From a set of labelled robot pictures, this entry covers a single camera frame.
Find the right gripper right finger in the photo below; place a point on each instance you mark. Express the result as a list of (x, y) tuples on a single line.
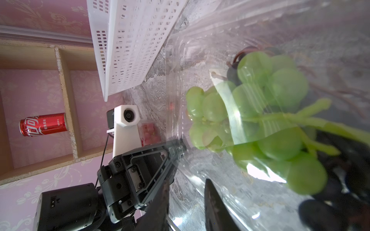
[(217, 217)]

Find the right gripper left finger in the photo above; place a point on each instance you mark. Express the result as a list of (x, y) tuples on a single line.
[(155, 218)]

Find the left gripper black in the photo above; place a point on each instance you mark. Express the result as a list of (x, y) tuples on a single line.
[(132, 180)]

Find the red grape bunch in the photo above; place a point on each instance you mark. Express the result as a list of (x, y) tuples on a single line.
[(149, 133)]

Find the clear plastic clamshell container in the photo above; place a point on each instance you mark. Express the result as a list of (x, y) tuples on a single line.
[(149, 134)]

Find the green grape bunch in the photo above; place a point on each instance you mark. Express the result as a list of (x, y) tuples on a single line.
[(256, 112)]

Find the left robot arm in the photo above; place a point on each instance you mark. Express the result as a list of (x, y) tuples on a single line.
[(79, 208)]

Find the wooden shelf unit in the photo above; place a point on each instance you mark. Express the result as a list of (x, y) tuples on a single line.
[(52, 110)]

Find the red cola can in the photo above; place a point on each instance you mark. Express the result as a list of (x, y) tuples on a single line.
[(34, 126)]

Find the white plastic basket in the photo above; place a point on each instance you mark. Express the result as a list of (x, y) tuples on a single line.
[(127, 37)]

